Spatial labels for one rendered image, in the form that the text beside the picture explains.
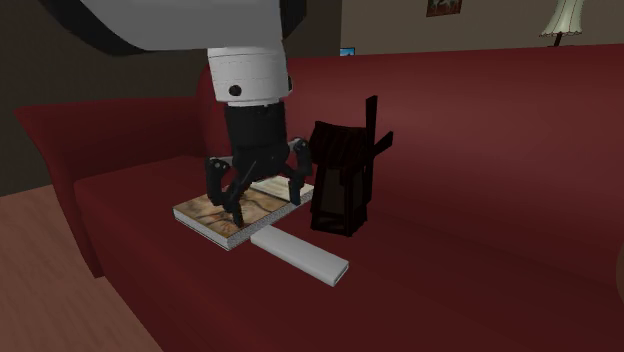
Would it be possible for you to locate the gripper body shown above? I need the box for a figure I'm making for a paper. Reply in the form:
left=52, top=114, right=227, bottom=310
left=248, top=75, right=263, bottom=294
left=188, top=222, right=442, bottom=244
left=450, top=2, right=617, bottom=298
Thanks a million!
left=223, top=99, right=292, bottom=181

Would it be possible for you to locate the table lamp with pale shade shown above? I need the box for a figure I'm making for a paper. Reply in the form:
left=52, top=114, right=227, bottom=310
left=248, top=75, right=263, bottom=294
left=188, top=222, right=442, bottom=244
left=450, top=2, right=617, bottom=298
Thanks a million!
left=538, top=0, right=586, bottom=48

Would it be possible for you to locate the white remote control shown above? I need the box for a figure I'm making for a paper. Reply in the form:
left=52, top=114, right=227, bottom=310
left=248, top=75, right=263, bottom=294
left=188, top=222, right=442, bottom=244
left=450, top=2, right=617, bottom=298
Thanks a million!
left=249, top=225, right=350, bottom=288

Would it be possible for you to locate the framed wall picture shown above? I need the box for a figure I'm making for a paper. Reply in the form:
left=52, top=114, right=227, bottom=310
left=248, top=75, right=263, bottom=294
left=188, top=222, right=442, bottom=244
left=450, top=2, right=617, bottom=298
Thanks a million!
left=425, top=0, right=463, bottom=18

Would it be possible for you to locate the brown cover book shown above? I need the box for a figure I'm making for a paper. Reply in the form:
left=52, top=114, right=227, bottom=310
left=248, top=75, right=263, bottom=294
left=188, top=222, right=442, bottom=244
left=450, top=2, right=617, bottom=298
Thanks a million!
left=172, top=175, right=316, bottom=252

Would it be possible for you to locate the red sofa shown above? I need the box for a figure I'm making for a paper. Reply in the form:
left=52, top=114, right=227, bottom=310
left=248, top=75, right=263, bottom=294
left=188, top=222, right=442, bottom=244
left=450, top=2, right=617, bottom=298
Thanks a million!
left=13, top=43, right=624, bottom=352

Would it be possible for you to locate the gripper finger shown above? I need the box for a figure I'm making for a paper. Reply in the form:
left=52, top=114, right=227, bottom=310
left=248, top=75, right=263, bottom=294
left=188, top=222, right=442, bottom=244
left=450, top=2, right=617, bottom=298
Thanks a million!
left=280, top=137, right=314, bottom=207
left=203, top=154, right=258, bottom=229

